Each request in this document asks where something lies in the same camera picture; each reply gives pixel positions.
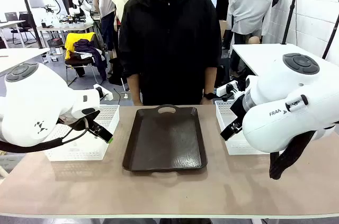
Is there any mannequin in white shirt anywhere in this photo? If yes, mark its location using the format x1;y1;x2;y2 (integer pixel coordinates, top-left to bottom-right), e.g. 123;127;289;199
228;0;273;45

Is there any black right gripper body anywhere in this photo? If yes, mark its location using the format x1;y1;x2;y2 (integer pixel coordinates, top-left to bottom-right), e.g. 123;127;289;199
229;93;252;124

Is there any dark brown plastic tray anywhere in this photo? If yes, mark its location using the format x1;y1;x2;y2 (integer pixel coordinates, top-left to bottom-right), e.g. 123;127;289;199
122;104;208;176

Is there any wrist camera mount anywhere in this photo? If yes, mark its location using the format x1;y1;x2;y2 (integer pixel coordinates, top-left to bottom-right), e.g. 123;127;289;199
93;84;114;102
216;80;246;102

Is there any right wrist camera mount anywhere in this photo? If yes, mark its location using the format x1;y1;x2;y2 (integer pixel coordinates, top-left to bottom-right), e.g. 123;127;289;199
216;80;246;102

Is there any dark purple garment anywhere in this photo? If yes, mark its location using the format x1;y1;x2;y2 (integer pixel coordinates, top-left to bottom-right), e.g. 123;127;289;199
73;39;108;80

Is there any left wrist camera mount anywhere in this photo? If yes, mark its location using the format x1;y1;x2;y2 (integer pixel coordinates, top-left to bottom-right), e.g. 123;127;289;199
93;84;114;102

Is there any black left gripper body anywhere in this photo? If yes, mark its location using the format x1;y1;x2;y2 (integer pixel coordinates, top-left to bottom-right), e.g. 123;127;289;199
58;111;101;131

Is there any white perforated plastic basket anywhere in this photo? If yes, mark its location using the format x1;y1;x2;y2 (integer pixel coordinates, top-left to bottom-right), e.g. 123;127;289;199
43;104;120;162
214;100;269;156

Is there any metal chair with clothes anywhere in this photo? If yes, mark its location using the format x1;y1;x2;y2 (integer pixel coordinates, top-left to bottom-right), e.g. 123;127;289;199
65;32;108;87

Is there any black left arm cable sleeve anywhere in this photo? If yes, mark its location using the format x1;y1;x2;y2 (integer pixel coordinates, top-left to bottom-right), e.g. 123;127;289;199
0;118;90;154

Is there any beige background work table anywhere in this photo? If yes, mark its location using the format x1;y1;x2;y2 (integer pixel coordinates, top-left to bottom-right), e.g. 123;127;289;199
35;21;95;42

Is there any black office chair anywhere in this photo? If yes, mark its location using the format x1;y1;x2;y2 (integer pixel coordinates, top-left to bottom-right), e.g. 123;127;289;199
4;11;37;45

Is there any red and black toolbox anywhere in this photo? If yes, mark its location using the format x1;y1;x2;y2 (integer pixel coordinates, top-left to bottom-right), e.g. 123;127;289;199
47;37;64;48

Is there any white table with black legs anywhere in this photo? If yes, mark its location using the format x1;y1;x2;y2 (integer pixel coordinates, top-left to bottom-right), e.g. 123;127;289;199
231;43;339;77

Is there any yellow garment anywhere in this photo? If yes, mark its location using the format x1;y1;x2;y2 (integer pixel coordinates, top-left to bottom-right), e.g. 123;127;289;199
65;32;96;60

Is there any person's right forearm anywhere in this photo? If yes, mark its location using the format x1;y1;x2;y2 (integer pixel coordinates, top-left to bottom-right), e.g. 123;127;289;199
126;74;142;102

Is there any person's left forearm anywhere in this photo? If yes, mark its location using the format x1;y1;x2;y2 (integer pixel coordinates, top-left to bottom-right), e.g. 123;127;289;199
202;67;217;95

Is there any black arm cable sleeve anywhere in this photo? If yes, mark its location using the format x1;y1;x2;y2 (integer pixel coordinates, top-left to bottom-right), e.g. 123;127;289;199
269;130;317;180
0;118;90;154

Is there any person in black shirt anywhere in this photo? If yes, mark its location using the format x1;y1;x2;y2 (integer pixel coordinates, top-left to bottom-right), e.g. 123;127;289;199
118;0;222;106

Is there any black tripod stand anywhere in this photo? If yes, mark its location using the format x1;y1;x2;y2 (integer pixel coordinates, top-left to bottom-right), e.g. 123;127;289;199
20;0;43;49
281;0;302;45
322;13;339;60

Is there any black right arm cable sleeve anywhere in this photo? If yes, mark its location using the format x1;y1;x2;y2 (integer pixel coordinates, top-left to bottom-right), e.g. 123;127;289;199
269;130;317;180

